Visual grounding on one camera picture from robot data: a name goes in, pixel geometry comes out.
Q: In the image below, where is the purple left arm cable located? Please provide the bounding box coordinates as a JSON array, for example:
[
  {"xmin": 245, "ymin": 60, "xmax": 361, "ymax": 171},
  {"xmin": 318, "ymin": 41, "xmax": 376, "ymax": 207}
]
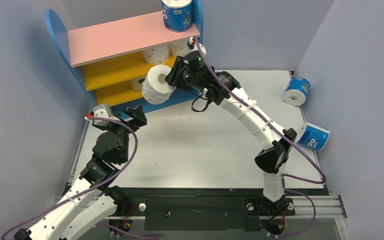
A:
[{"xmin": 0, "ymin": 115, "xmax": 161, "ymax": 240}]

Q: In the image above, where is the aluminium rail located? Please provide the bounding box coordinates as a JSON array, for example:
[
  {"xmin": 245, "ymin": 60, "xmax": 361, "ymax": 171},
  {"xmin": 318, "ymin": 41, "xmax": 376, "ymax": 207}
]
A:
[{"xmin": 54, "ymin": 194, "xmax": 348, "ymax": 220}]

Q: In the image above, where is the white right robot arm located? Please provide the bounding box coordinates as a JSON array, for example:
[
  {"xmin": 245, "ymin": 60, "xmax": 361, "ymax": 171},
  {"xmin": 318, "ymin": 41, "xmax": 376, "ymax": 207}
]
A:
[{"xmin": 165, "ymin": 50, "xmax": 297, "ymax": 214}]

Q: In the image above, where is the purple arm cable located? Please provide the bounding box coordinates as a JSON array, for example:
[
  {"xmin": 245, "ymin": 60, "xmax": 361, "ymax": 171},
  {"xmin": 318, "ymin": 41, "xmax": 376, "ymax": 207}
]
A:
[
  {"xmin": 191, "ymin": 37, "xmax": 327, "ymax": 239},
  {"xmin": 0, "ymin": 115, "xmax": 161, "ymax": 240}
]

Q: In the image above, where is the white floral paper roll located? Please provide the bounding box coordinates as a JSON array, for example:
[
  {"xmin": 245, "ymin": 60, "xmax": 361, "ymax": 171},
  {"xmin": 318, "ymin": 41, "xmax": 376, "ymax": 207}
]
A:
[
  {"xmin": 169, "ymin": 39, "xmax": 191, "ymax": 58},
  {"xmin": 141, "ymin": 44, "xmax": 170, "ymax": 66},
  {"xmin": 141, "ymin": 64, "xmax": 176, "ymax": 105}
]

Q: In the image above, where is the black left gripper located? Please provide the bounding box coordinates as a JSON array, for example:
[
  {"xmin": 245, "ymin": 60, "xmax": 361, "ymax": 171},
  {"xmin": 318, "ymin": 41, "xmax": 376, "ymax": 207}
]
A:
[{"xmin": 101, "ymin": 104, "xmax": 146, "ymax": 163}]

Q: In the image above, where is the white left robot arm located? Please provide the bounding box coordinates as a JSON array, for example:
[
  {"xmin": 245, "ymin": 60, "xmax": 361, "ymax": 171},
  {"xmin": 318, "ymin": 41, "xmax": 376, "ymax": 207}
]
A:
[{"xmin": 13, "ymin": 104, "xmax": 148, "ymax": 240}]

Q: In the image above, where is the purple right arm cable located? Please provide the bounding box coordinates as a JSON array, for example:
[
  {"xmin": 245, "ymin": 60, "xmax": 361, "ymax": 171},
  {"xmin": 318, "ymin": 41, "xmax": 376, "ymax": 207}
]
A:
[{"xmin": 191, "ymin": 37, "xmax": 327, "ymax": 239}]

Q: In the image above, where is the brown paper roll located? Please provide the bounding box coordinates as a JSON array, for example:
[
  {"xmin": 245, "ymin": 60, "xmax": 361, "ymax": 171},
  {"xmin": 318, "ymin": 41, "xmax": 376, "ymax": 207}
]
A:
[{"xmin": 129, "ymin": 78, "xmax": 145, "ymax": 92}]

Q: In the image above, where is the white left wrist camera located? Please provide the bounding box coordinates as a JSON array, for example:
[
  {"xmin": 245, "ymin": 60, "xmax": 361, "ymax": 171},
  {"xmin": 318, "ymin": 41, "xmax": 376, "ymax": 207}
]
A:
[{"xmin": 84, "ymin": 103, "xmax": 121, "ymax": 127}]

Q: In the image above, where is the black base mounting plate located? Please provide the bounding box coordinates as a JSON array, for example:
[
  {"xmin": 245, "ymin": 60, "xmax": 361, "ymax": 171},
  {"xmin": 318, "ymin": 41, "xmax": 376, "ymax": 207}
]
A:
[{"xmin": 108, "ymin": 187, "xmax": 295, "ymax": 232}]

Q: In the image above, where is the blue paper roll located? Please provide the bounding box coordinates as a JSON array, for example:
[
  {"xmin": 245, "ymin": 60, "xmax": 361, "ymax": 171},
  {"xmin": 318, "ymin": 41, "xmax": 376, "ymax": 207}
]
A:
[
  {"xmin": 283, "ymin": 77, "xmax": 311, "ymax": 106},
  {"xmin": 295, "ymin": 121, "xmax": 331, "ymax": 152},
  {"xmin": 161, "ymin": 0, "xmax": 193, "ymax": 32}
]

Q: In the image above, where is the blue pink yellow shelf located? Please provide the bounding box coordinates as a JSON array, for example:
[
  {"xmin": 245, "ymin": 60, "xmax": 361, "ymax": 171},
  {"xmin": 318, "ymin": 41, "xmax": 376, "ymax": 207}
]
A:
[{"xmin": 44, "ymin": 0, "xmax": 204, "ymax": 113}]

